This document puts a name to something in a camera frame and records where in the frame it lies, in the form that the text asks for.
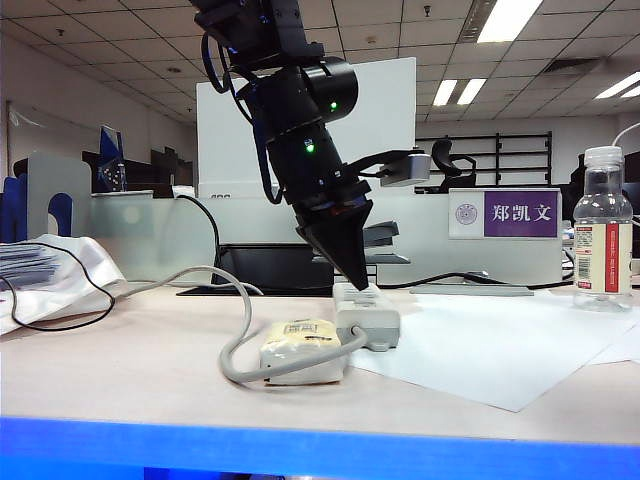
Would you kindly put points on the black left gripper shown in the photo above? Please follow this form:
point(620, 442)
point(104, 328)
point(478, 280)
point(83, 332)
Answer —
point(330, 192)

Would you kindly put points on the white power strip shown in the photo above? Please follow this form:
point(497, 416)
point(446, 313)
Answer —
point(370, 317)

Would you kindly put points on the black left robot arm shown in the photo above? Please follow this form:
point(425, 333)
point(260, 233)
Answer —
point(285, 100)

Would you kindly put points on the distant ceiling light strip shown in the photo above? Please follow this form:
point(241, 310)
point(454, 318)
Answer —
point(620, 86)

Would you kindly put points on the grey stapler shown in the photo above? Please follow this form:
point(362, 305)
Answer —
point(382, 235)

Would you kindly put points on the black desk tray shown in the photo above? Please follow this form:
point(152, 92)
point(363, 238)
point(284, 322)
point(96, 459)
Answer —
point(270, 270)

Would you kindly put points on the grey frosted desk partition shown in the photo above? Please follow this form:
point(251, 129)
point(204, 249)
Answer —
point(250, 220)

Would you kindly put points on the white tissue pack yellow label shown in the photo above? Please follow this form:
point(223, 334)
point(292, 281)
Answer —
point(300, 345)

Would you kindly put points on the white board panel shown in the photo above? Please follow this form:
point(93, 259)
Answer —
point(225, 150)

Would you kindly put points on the black office chair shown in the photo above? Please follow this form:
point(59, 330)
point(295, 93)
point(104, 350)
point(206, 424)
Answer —
point(442, 155)

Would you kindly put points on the small white box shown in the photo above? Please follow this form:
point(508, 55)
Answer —
point(182, 192)

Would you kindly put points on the black background cabinets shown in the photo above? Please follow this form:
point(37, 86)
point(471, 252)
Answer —
point(160, 170)

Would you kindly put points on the small double ceiling light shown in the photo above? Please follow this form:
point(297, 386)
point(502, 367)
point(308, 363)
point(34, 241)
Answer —
point(445, 92)

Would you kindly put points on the large white paper sheet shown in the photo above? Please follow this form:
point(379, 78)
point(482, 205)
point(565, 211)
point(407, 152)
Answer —
point(475, 350)

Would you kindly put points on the black shelf rack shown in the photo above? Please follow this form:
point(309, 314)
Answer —
point(498, 160)

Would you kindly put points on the purple white name plate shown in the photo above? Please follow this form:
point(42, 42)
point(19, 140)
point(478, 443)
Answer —
point(520, 215)

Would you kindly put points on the blue crystal trophy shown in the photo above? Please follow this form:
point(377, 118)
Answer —
point(110, 155)

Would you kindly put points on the clear plastic water bottle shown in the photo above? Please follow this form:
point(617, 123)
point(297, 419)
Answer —
point(600, 210)

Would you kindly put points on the white printed plastic bag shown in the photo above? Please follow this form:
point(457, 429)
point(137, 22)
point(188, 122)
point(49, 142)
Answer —
point(50, 295)

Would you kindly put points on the wide ceiling light panel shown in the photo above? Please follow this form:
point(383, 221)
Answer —
point(507, 20)

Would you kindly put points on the grey metal bookend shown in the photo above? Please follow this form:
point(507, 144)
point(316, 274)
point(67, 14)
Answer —
point(45, 175)

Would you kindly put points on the blue file holder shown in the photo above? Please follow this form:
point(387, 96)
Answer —
point(14, 210)

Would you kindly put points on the small white paper sheet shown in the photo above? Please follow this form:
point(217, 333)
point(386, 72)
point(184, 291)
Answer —
point(622, 350)

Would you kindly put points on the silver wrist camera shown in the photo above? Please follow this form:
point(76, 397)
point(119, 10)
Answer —
point(410, 170)

